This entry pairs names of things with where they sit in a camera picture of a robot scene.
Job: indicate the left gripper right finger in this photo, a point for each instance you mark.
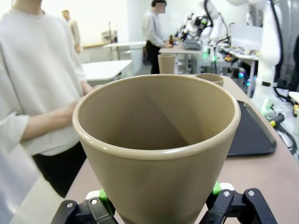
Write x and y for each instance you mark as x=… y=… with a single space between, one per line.
x=224 y=203

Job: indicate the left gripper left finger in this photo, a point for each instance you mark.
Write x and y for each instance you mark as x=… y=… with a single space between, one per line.
x=93 y=210

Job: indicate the tan plastic cup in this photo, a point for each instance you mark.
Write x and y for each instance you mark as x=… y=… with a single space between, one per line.
x=210 y=80
x=151 y=186
x=166 y=65

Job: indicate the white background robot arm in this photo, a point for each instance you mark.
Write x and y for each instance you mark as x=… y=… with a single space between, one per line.
x=216 y=23
x=191 y=25

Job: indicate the person's right forearm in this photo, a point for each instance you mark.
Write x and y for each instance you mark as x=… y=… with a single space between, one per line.
x=46 y=121

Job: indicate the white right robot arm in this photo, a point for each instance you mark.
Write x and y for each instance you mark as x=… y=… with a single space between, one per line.
x=268 y=46

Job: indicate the person's left forearm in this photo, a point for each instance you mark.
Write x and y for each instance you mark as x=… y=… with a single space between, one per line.
x=87 y=87

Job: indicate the black plastic tray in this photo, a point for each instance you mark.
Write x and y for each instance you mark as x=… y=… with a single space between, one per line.
x=250 y=135

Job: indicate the large white table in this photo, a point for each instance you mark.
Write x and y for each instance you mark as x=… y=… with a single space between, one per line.
x=105 y=70

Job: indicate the grey background table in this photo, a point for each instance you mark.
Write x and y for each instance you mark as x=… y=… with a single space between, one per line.
x=177 y=50

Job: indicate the person in cream sweatshirt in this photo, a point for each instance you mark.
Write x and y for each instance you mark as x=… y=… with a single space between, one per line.
x=28 y=58

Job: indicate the white background table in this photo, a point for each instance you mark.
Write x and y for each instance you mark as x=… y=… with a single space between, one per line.
x=126 y=44

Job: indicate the brown glass bottle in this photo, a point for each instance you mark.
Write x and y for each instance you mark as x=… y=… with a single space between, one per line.
x=170 y=42

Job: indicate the person in beige jacket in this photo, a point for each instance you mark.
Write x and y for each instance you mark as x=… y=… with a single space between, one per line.
x=74 y=30

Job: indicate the man in grey shirt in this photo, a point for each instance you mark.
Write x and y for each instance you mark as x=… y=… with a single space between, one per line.
x=151 y=30

